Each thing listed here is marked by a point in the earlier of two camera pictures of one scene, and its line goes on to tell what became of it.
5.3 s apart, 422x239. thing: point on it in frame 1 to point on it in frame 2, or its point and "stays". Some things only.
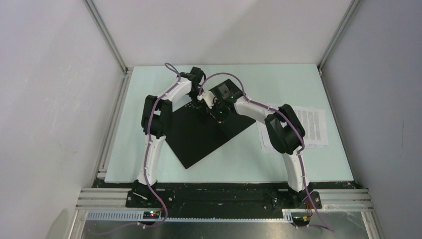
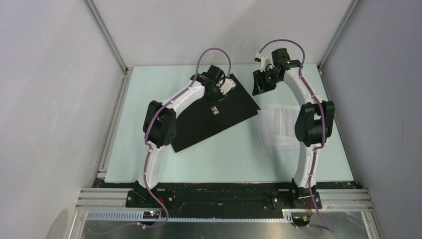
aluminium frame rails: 342,200 stays
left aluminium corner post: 97,18 stays
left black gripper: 201,106 to 220,96
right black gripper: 221,119 to 259,86
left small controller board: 151,215 stays
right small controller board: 302,221 stays
